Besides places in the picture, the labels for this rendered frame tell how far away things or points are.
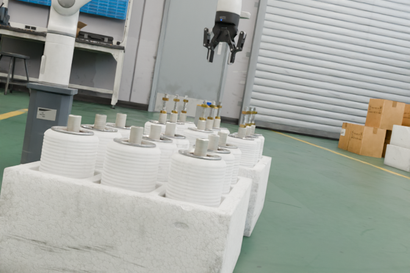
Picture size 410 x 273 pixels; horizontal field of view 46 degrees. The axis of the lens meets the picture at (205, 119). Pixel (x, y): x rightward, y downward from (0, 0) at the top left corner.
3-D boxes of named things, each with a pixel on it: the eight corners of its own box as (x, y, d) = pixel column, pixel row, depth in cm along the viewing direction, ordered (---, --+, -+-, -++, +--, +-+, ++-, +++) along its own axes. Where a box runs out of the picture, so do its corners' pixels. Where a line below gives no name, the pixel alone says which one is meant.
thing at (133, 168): (82, 245, 81) (98, 140, 80) (104, 231, 91) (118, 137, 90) (135, 258, 79) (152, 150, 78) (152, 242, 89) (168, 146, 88)
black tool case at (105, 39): (77, 41, 606) (78, 32, 606) (110, 47, 618) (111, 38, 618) (77, 39, 574) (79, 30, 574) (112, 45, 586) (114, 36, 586)
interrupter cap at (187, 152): (172, 155, 79) (173, 151, 79) (183, 151, 86) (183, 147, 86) (217, 164, 78) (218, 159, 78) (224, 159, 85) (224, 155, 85)
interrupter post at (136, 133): (125, 144, 83) (128, 125, 83) (130, 143, 85) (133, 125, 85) (138, 147, 83) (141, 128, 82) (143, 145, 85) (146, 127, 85)
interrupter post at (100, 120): (91, 130, 97) (93, 113, 97) (96, 129, 99) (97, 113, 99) (102, 131, 96) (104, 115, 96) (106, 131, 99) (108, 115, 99)
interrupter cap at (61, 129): (42, 130, 83) (43, 127, 83) (63, 128, 91) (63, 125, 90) (82, 138, 82) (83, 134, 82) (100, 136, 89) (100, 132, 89)
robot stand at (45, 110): (13, 174, 154) (26, 82, 153) (23, 166, 169) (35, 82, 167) (59, 180, 157) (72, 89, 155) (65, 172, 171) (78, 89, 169)
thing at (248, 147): (231, 206, 129) (243, 140, 128) (206, 196, 136) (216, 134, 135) (254, 204, 136) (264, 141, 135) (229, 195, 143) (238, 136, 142)
